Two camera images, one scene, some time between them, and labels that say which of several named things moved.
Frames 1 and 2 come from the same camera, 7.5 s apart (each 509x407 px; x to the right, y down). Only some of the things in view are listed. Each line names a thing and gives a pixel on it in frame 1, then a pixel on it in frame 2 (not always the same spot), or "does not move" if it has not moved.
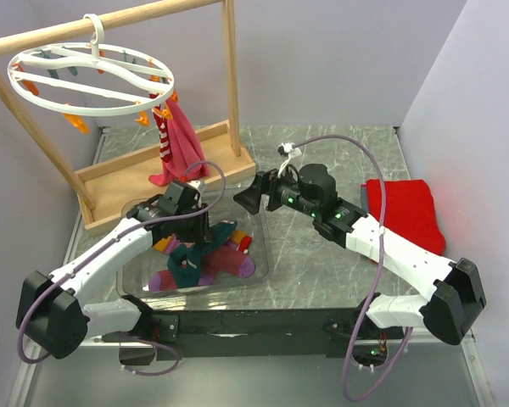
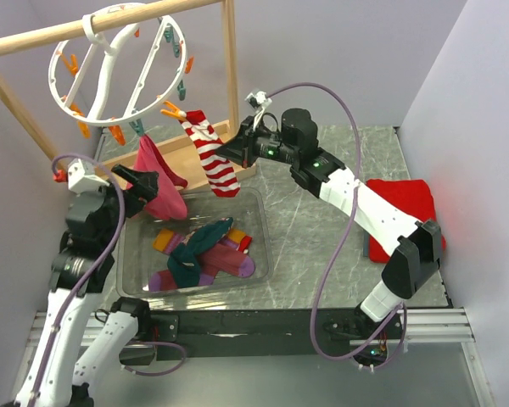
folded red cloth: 409,211 does not move
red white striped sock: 162,114 → 223,180
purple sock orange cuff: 162,280 does not move
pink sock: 187,159 → 169,203
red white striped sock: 244,244 does not move
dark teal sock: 185,264 does not move
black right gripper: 250,197 → 241,149
